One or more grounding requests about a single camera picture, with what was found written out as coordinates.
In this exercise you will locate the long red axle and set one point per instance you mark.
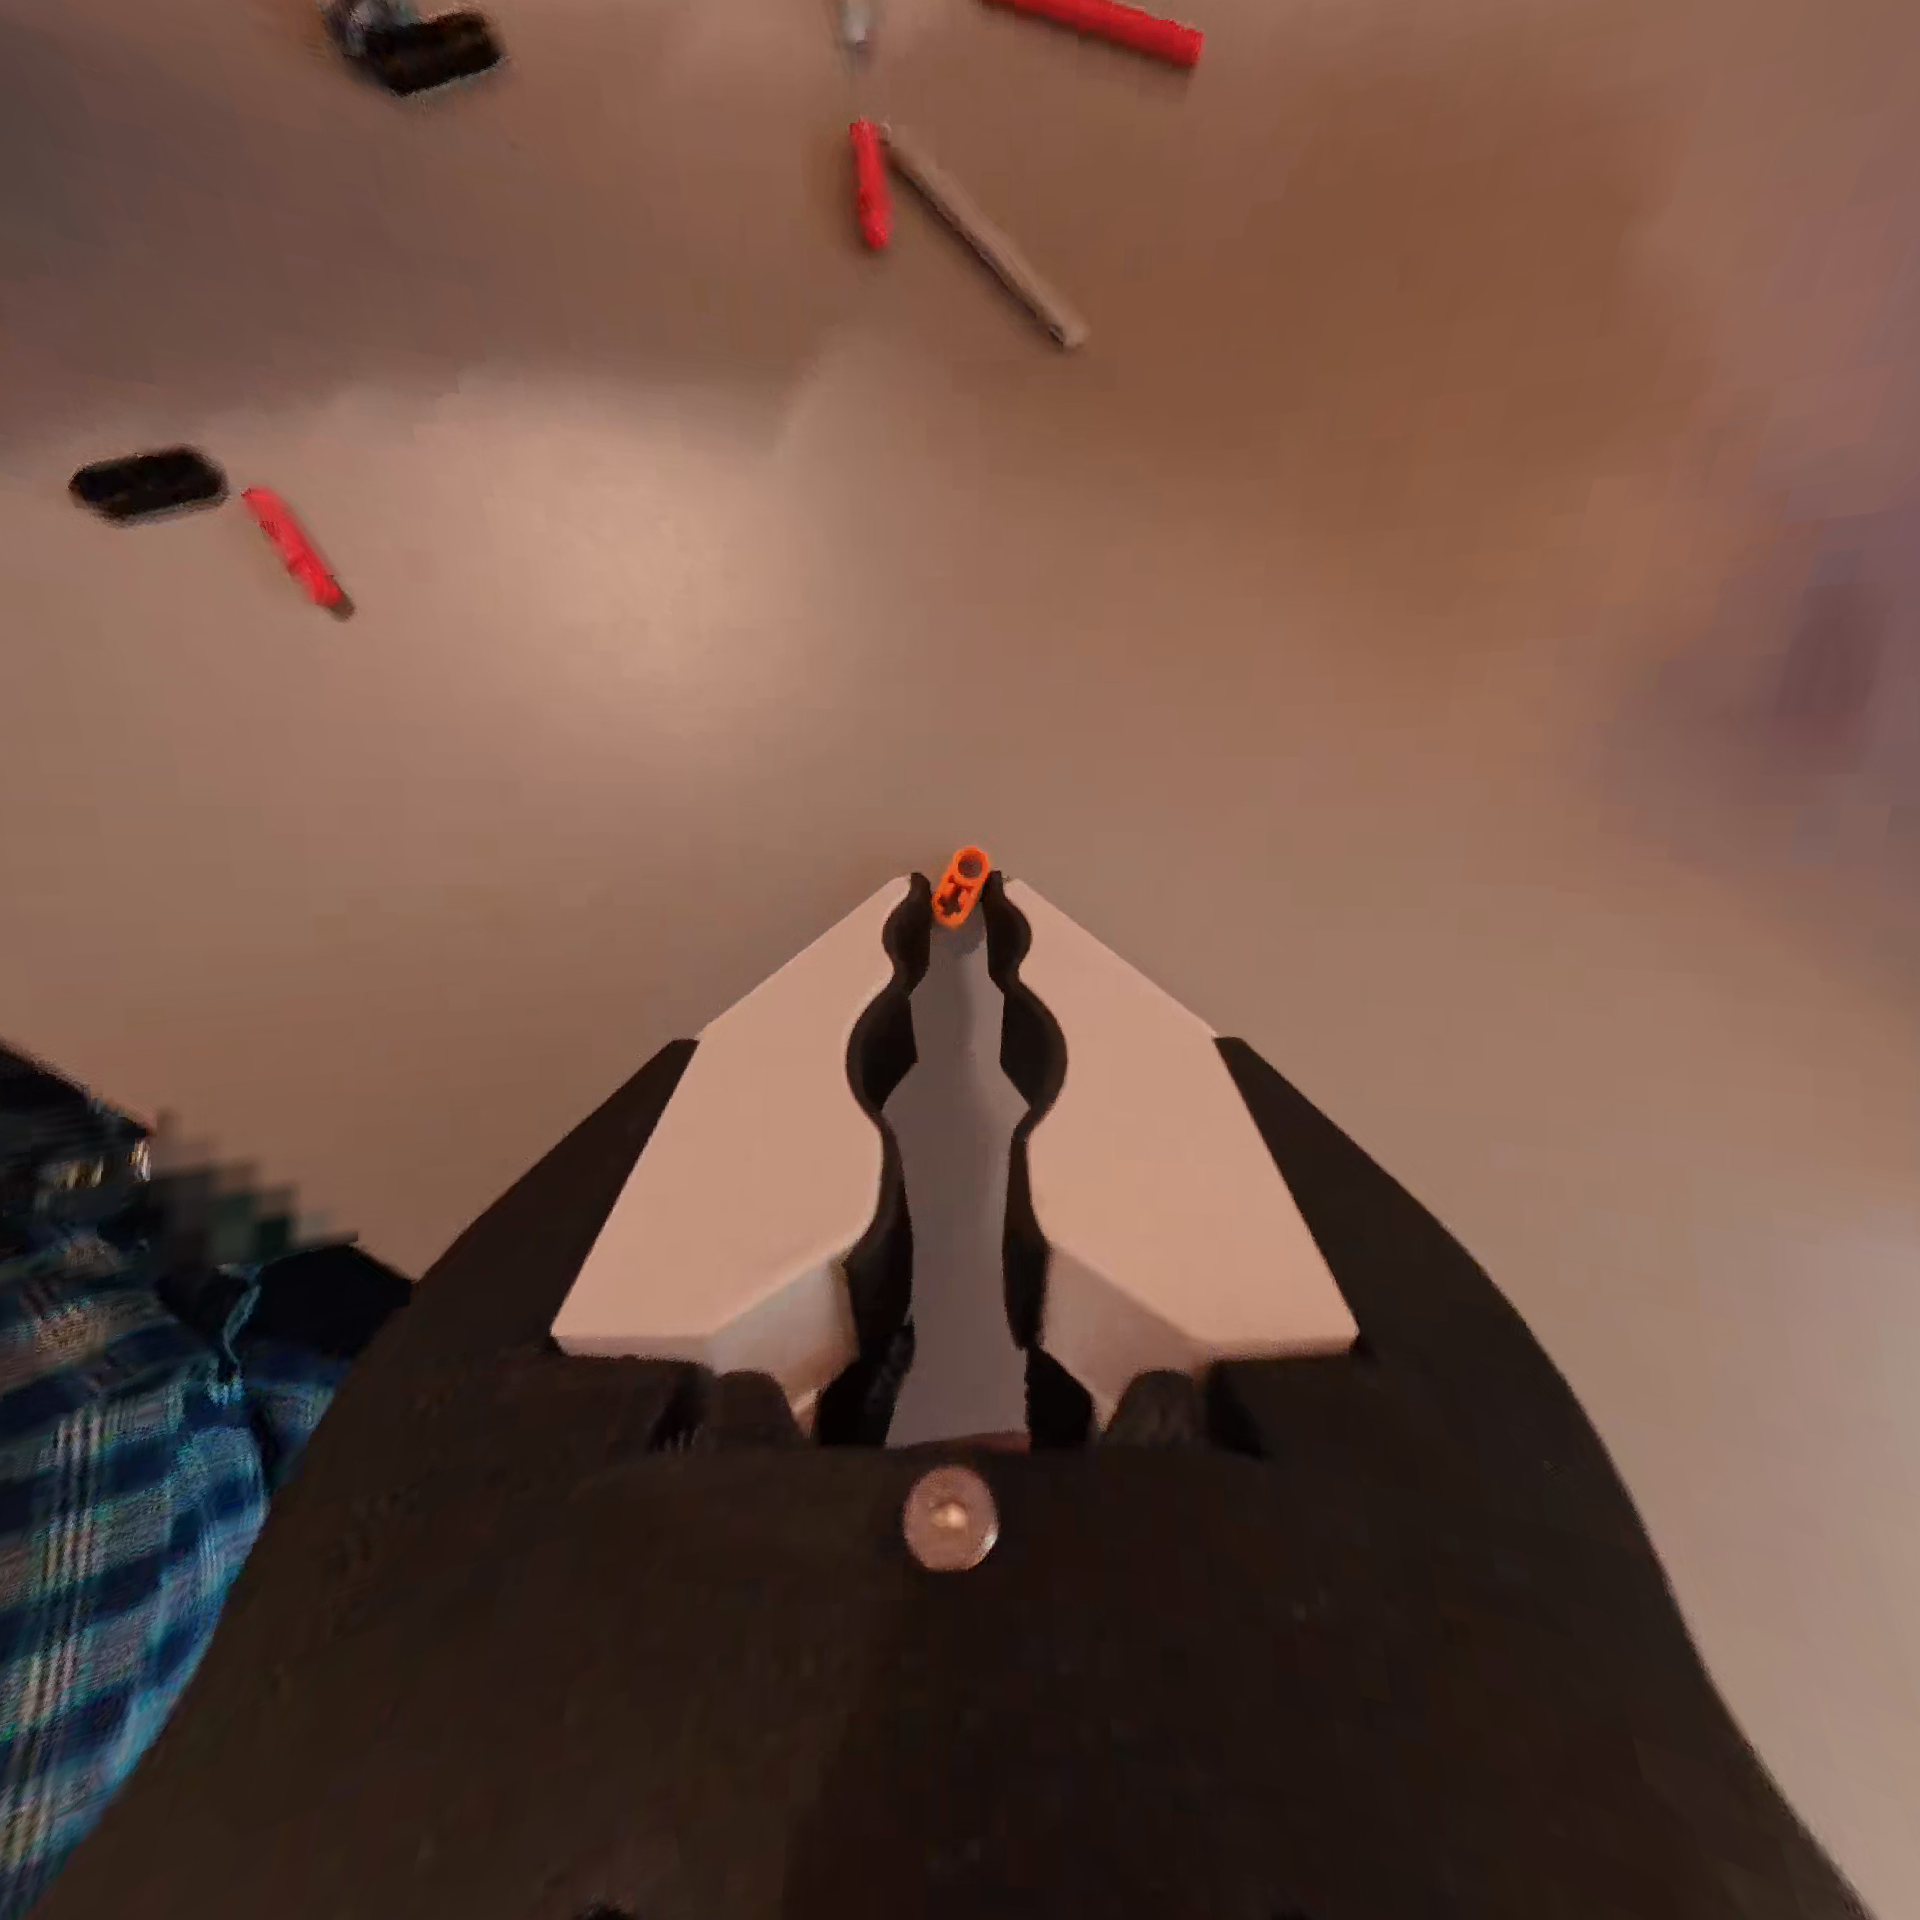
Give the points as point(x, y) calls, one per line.
point(1102, 26)

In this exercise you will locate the orange short beam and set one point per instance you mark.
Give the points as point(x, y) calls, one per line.
point(960, 885)

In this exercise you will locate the person's blue plaid shirt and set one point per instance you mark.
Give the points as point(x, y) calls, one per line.
point(102, 1501)

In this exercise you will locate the red axle pin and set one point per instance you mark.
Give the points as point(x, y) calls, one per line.
point(298, 553)
point(870, 184)

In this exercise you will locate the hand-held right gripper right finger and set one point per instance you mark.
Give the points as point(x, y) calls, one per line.
point(1182, 1201)

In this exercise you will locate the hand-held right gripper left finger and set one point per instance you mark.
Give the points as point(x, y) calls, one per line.
point(722, 1201)

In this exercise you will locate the light grey axle connector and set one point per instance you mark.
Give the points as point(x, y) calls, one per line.
point(857, 25)

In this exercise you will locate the long grey axle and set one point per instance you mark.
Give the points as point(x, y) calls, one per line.
point(981, 236)

